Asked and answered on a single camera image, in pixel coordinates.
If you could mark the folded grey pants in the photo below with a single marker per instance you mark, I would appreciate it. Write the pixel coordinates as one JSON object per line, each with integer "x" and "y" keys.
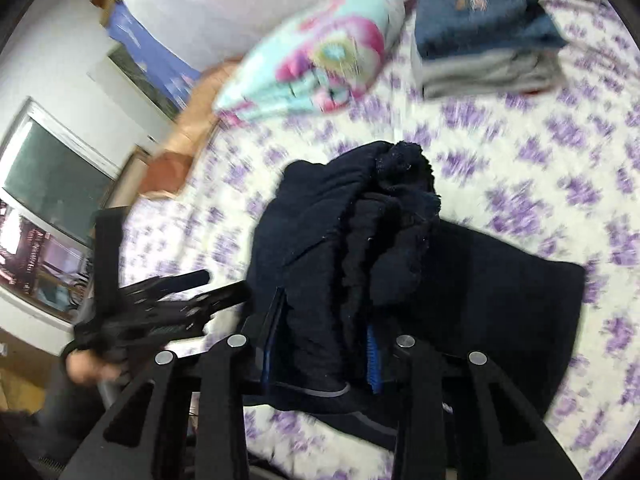
{"x": 490, "y": 72}

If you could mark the blue hanging cloth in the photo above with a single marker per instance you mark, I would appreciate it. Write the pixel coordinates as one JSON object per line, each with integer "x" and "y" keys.
{"x": 150, "y": 45}

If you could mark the black pants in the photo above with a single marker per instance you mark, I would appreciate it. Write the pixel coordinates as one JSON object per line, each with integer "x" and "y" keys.
{"x": 390, "y": 270}

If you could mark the cluttered shelf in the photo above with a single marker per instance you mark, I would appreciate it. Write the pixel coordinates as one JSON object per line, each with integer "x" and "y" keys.
{"x": 40, "y": 265}

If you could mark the framed wall picture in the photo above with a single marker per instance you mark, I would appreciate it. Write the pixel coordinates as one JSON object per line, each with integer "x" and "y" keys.
{"x": 142, "y": 80}

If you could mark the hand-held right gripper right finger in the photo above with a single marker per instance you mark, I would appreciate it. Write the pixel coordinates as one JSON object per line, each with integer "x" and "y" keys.
{"x": 373, "y": 360}

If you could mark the wooden headboard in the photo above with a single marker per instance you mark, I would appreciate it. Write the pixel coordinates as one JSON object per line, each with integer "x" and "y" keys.
{"x": 192, "y": 115}

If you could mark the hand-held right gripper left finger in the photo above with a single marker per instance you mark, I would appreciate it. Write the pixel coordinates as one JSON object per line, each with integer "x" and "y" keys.
{"x": 269, "y": 360}

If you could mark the window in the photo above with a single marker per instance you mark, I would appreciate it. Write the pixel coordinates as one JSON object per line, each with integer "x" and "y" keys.
{"x": 55, "y": 170}

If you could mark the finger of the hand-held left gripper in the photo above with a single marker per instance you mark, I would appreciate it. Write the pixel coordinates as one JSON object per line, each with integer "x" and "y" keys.
{"x": 210, "y": 302}
{"x": 170, "y": 282}

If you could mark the teal pink floral quilt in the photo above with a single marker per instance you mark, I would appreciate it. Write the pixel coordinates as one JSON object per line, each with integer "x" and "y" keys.
{"x": 320, "y": 50}

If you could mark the folded blue jeans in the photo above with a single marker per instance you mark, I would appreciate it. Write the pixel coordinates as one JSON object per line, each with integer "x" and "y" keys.
{"x": 485, "y": 15}

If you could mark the person's left hand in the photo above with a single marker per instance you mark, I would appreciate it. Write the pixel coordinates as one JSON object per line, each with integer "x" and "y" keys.
{"x": 85, "y": 367}

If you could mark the purple floral bed sheet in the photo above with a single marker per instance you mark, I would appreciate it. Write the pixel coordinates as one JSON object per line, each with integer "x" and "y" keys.
{"x": 525, "y": 185}

